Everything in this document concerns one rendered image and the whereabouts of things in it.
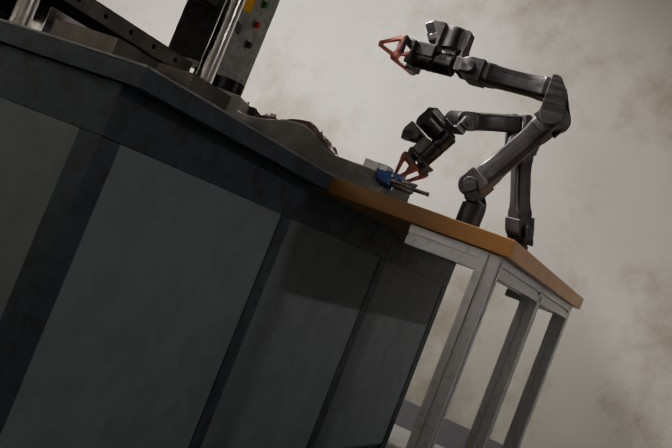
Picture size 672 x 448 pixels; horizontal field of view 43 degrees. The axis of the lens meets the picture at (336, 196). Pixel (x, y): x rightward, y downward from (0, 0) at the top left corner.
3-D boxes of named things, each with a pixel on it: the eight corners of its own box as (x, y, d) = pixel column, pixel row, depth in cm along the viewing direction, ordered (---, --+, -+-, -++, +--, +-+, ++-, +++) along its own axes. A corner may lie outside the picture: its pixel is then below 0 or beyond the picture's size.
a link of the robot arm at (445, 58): (435, 43, 226) (459, 49, 223) (441, 51, 231) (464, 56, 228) (426, 67, 225) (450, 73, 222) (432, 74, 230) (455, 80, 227)
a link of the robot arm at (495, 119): (460, 109, 247) (542, 115, 262) (442, 108, 255) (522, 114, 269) (457, 152, 248) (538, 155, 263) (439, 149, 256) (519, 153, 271)
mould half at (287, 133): (376, 203, 232) (391, 165, 233) (367, 191, 207) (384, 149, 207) (210, 139, 241) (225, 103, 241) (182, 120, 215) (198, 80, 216)
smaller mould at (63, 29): (147, 89, 172) (159, 62, 173) (106, 67, 161) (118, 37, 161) (87, 69, 180) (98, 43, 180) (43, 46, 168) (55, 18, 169)
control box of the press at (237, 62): (140, 363, 314) (290, -6, 322) (86, 359, 287) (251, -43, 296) (97, 340, 323) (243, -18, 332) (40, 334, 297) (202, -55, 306)
